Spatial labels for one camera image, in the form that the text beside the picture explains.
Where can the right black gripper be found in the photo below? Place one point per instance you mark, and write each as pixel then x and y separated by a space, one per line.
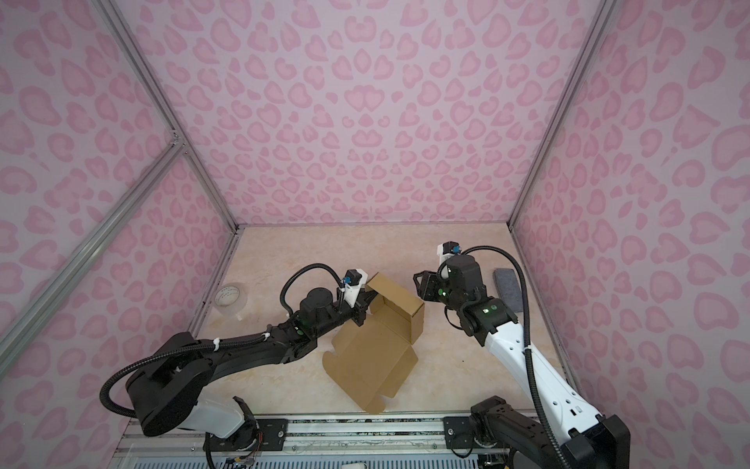
pixel 426 290

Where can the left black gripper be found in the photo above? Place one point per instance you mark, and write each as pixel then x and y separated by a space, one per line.
pixel 362 305

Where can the brown cardboard box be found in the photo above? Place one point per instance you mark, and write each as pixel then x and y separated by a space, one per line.
pixel 371 362

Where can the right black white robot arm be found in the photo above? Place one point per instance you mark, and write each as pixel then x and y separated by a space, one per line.
pixel 567 431

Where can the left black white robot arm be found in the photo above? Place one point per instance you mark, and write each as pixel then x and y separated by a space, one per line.
pixel 165 389

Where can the grey felt case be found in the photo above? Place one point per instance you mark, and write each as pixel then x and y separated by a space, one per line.
pixel 508 288

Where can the clear tape roll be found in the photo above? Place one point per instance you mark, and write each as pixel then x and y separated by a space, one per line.
pixel 230 300

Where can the left diagonal aluminium strut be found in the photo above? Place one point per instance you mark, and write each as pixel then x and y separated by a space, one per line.
pixel 39 311

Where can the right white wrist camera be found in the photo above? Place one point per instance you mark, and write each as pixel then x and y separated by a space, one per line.
pixel 445 252

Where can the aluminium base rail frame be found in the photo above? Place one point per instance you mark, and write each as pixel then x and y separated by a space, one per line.
pixel 394 440

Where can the left corner aluminium post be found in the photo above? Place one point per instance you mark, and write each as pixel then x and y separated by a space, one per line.
pixel 133 53

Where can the corner aluminium post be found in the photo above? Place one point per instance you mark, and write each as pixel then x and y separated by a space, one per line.
pixel 133 53
pixel 592 43

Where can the right corner aluminium post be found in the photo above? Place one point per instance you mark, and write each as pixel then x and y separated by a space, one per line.
pixel 592 43

